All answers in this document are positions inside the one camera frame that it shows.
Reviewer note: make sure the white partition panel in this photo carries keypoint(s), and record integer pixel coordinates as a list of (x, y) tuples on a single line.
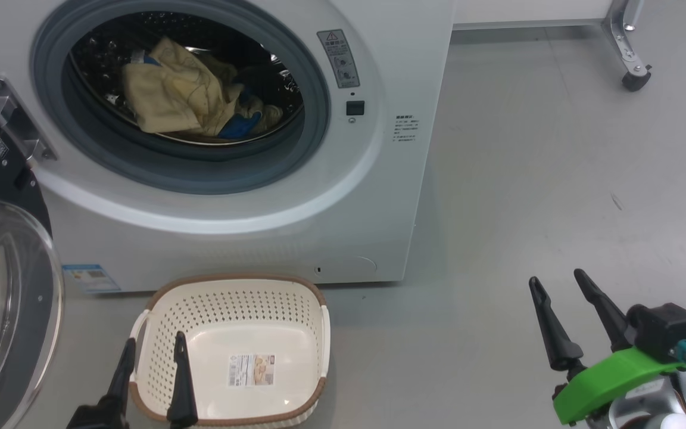
[(527, 11)]

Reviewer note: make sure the product label sticker in basket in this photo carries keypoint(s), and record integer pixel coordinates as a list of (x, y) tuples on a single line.
[(252, 369)]

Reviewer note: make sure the grey warning sticker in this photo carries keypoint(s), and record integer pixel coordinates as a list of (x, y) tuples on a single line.
[(339, 58)]

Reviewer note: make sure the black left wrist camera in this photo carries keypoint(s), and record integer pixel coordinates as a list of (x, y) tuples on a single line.
[(96, 418)]

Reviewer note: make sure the cream perforated laundry basket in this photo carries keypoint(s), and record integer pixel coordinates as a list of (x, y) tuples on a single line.
[(230, 322)]

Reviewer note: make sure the blue energy label sticker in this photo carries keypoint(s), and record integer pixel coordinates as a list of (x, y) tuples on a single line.
[(90, 278)]

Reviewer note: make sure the metal door hinge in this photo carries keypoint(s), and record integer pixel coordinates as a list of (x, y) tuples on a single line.
[(15, 119)]

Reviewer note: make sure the printed text label on washer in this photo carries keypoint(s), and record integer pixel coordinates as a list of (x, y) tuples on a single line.
[(405, 128)]

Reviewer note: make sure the white front-load washing machine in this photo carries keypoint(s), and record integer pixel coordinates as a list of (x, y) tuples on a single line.
[(349, 196)]

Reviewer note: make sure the cream bear-print trousers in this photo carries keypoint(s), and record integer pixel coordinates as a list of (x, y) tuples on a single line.
[(170, 95)]

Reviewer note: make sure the round filter cover flap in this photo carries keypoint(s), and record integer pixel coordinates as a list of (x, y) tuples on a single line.
[(349, 267)]

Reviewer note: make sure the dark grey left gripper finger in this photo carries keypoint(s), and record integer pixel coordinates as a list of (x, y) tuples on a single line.
[(122, 375), (182, 393)]

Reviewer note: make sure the metal partition support bracket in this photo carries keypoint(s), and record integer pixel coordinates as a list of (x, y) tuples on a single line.
[(623, 36)]

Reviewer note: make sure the black caster wheel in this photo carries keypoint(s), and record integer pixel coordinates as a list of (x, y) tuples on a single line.
[(636, 78)]

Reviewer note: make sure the grey rubber door seal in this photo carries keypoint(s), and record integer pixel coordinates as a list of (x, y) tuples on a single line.
[(200, 174)]

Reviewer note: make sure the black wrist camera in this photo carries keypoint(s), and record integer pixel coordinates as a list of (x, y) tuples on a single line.
[(667, 328), (96, 418)]

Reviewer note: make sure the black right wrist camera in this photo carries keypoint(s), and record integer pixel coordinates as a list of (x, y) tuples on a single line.
[(667, 328)]

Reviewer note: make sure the perforated steel washer drum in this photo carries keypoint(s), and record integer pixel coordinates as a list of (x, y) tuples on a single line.
[(96, 56)]

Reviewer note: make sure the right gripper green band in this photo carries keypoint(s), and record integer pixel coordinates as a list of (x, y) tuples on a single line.
[(605, 381)]

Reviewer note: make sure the black door latch socket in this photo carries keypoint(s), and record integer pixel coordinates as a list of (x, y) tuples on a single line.
[(355, 108)]

